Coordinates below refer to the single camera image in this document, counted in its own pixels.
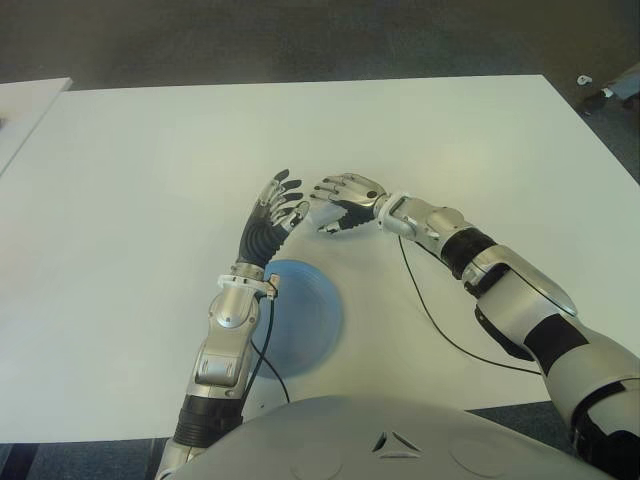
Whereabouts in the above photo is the white charger block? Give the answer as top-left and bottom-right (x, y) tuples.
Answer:
(309, 199), (347, 231)

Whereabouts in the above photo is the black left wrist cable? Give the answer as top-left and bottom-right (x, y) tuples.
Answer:
(244, 292), (292, 404)

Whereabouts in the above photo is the person's blue jeans leg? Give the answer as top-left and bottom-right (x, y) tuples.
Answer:
(612, 69), (640, 100)

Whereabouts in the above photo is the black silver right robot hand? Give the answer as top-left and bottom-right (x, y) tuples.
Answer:
(309, 171), (390, 235)

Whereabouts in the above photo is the grey robot torso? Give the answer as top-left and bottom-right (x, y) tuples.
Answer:
(164, 393), (621, 480)

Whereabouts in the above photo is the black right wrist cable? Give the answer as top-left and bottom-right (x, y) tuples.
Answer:
(397, 237), (544, 376)

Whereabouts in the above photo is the white side table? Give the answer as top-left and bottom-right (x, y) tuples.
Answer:
(0, 77), (73, 176)

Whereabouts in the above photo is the black shoe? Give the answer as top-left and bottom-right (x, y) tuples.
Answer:
(582, 89), (609, 115)

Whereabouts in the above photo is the blue plastic plate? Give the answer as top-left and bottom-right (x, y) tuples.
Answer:
(249, 258), (346, 381)

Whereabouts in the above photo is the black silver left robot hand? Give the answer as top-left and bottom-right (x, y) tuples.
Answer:
(237, 168), (311, 269)

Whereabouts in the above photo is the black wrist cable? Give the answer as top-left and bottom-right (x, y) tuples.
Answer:
(244, 292), (292, 404)
(397, 237), (544, 376)

